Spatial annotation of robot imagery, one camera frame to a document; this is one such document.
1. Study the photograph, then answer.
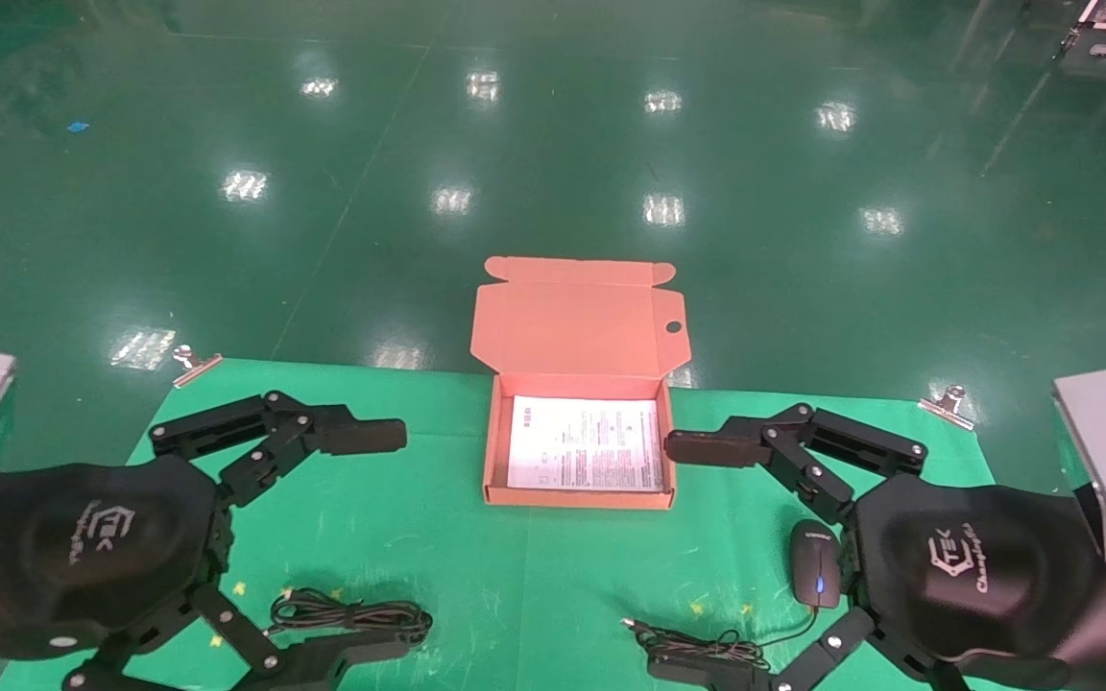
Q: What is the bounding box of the orange cardboard box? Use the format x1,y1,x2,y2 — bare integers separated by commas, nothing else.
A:
470,255,693,511

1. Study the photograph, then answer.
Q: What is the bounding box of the white printed instruction sheet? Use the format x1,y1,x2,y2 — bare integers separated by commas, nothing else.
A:
506,395,665,493

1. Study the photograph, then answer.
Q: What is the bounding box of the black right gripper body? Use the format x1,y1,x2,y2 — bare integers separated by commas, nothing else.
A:
844,475,1106,691

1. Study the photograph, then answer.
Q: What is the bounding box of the metal binder clip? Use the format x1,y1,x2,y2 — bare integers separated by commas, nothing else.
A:
172,345,224,390
917,385,977,432

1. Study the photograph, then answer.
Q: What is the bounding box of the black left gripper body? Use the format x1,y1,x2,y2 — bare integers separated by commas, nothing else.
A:
0,456,229,669

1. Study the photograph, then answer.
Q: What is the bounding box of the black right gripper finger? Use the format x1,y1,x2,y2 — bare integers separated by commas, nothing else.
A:
664,402,929,525
647,605,957,691

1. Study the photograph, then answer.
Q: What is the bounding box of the green table mat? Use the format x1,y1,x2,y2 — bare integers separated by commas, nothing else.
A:
0,358,1087,691

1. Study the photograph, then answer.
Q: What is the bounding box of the black data cable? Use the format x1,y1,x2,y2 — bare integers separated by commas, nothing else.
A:
269,587,435,646

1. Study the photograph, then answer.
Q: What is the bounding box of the black wired computer mouse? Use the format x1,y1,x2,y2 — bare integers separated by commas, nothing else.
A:
621,519,843,673

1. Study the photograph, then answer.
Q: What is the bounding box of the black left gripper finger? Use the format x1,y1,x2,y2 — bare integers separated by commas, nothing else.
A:
149,391,409,510
61,584,420,691

